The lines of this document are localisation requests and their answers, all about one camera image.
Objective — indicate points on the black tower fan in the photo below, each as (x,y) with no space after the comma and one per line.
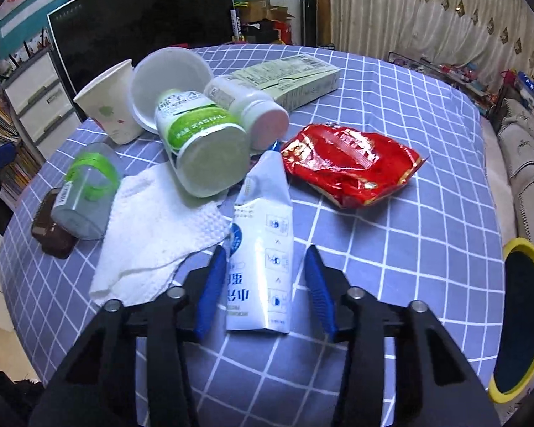
(307,13)

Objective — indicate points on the open brown cardboard box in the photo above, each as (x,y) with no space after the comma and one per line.
(260,9)

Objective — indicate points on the yellow-rimmed trash bin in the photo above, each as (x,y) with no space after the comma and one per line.
(520,320)

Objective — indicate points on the beige sofa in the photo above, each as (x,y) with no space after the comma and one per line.
(529,178)

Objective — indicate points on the red box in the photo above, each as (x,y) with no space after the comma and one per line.
(288,31)

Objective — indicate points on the blue checked tablecloth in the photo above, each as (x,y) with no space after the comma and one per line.
(405,253)

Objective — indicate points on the pale green cardboard box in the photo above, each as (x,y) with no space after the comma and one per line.
(289,80)

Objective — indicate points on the white pill bottle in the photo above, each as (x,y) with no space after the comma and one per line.
(253,111)

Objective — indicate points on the white paper cup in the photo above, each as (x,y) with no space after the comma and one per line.
(111,102)

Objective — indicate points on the beige patterned curtain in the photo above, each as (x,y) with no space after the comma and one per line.
(405,9)

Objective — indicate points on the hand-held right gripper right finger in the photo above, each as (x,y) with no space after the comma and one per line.
(320,293)

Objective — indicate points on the black television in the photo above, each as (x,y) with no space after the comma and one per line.
(115,22)

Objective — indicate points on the white plastic bowl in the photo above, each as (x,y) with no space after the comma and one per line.
(169,75)

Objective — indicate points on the white milk pouch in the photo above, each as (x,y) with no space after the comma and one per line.
(262,231)

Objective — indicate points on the stack of magazines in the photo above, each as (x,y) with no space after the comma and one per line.
(0,124)

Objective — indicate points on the clear jar with green lid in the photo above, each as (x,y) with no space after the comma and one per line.
(80,204)

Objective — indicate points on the white paper towel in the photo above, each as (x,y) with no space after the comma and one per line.
(151,231)

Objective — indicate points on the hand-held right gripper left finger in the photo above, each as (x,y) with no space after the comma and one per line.
(211,289)

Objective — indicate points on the cluttered low shelf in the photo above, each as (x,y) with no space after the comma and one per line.
(445,75)

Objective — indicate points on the red snack bag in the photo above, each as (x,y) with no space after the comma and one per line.
(351,164)

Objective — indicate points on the green-label yogurt bottle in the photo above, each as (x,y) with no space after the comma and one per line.
(200,142)

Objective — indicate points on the grey drawer cabinet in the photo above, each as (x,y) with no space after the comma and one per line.
(35,93)

